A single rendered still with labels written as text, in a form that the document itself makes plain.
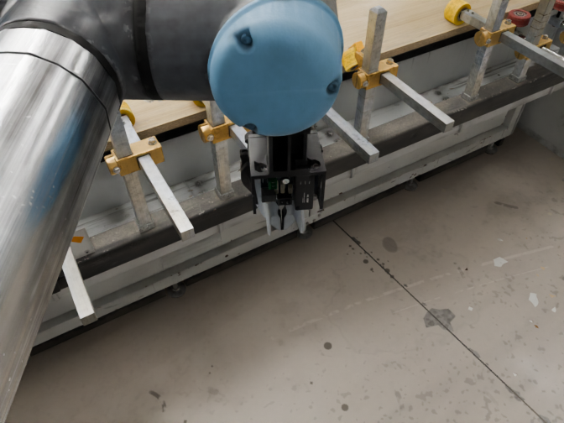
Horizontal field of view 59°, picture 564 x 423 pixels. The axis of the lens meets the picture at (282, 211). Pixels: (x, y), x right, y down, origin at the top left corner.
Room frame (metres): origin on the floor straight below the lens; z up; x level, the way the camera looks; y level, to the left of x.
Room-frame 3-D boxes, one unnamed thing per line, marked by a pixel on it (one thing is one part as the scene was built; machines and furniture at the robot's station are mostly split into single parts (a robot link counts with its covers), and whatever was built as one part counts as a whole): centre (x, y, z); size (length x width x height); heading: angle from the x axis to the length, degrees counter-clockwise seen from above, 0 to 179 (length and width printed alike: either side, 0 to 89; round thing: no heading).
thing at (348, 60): (1.44, -0.23, 0.93); 0.09 x 0.08 x 0.09; 30
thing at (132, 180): (0.93, 0.39, 0.88); 0.03 x 0.03 x 0.48; 30
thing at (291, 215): (0.39, -0.02, 1.35); 0.06 x 0.03 x 0.09; 6
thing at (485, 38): (1.57, -0.71, 0.95); 0.13 x 0.06 x 0.05; 120
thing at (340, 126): (1.16, -0.11, 0.95); 0.50 x 0.04 x 0.04; 30
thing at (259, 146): (0.38, 0.00, 1.46); 0.09 x 0.08 x 0.12; 6
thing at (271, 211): (0.38, 0.01, 1.35); 0.06 x 0.03 x 0.09; 6
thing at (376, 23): (1.31, -0.26, 0.92); 0.03 x 0.03 x 0.48; 30
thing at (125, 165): (0.95, 0.37, 0.95); 0.13 x 0.06 x 0.05; 120
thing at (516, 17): (1.80, -0.89, 0.85); 0.08 x 0.08 x 0.11
